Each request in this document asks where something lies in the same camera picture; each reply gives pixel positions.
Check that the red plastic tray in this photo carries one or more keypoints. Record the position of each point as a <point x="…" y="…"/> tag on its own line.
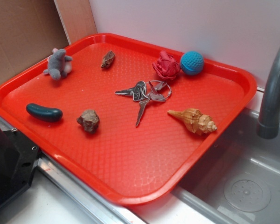
<point x="125" y="164"/>

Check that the brown rock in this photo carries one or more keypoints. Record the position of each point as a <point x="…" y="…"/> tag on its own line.
<point x="89" y="120"/>

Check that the blue dimpled rubber ball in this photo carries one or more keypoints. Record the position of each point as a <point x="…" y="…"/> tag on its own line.
<point x="192" y="63"/>

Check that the gray plush animal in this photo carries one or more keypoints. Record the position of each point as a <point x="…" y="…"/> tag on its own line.
<point x="59" y="64"/>

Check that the dark green toy cucumber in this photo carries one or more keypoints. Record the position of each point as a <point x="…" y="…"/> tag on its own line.
<point x="43" y="113"/>

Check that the gray faucet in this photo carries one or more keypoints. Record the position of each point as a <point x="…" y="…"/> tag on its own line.
<point x="269" y="115"/>

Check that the brown cardboard panel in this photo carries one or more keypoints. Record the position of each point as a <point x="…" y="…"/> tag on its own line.
<point x="30" y="29"/>

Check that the tan spiral seashell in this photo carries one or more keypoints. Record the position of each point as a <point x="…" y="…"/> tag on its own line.
<point x="195" y="121"/>

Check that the small brown pinecone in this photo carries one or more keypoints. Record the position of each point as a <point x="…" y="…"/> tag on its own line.
<point x="108" y="60"/>

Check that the gray toy sink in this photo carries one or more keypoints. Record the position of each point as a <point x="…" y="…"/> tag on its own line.
<point x="237" y="181"/>

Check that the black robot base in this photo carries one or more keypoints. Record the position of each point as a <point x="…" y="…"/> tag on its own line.
<point x="18" y="159"/>

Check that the red crumpled paper ball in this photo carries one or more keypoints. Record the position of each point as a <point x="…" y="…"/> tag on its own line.
<point x="166" y="67"/>

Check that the silver key bunch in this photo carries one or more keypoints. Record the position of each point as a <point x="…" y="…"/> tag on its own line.
<point x="144" y="92"/>

